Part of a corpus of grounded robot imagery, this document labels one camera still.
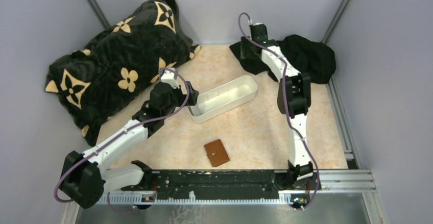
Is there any white oblong plastic tray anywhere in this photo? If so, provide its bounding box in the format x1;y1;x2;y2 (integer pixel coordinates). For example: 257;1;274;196
188;75;258;124

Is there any white slotted cable duct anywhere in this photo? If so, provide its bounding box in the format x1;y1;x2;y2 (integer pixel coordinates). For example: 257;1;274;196
97;192;293;205

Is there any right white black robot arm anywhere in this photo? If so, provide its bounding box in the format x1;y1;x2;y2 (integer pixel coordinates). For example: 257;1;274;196
241;22;314;189

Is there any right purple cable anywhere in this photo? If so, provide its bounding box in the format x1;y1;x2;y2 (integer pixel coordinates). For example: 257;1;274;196
238;12;321;211

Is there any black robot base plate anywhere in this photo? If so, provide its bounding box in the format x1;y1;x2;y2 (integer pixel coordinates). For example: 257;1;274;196
121;169;320;201

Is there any brown leather card holder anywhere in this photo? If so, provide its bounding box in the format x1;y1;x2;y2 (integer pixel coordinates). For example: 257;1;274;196
204;139;230;167

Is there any black cloth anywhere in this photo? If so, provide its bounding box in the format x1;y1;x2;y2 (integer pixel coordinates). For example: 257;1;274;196
229;34;336;84

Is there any aluminium frame rail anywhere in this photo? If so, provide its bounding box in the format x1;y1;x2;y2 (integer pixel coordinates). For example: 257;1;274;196
322;77;377;193

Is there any black floral plush pillow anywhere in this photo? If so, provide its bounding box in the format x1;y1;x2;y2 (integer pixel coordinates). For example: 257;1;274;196
45;0;201;146

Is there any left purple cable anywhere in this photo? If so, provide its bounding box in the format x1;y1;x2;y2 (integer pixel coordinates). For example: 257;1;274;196
54;68;191;204

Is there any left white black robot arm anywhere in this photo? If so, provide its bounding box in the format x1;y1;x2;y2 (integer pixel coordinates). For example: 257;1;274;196
53;68;200;209

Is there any purple cable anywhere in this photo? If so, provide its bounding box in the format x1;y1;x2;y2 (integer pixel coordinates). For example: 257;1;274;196
238;12;321;211
54;68;191;204

